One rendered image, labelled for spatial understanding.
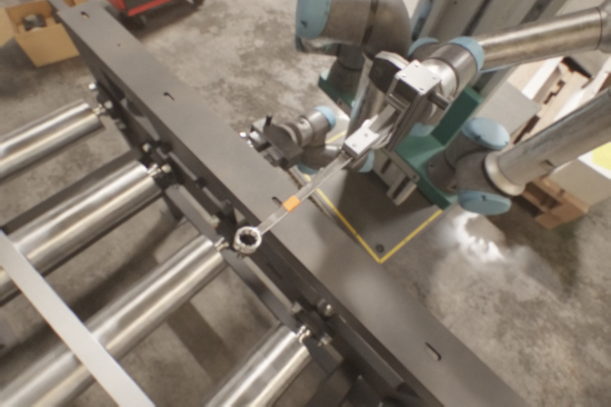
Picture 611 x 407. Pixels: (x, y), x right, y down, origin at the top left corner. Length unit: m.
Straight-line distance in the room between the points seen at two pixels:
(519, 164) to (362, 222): 0.87
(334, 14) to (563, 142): 0.50
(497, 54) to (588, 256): 2.01
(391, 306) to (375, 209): 1.06
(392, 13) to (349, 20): 0.08
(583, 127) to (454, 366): 0.48
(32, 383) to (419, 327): 0.72
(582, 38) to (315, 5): 0.48
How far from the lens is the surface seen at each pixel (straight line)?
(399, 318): 0.54
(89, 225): 0.95
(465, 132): 0.94
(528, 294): 2.22
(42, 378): 0.86
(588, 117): 0.75
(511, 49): 0.75
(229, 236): 0.82
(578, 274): 2.49
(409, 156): 1.09
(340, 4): 0.66
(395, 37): 0.70
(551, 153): 0.78
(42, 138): 1.13
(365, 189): 1.60
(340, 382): 0.90
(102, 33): 0.91
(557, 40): 0.76
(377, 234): 1.51
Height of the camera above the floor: 1.66
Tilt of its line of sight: 60 degrees down
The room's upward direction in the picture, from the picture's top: 14 degrees clockwise
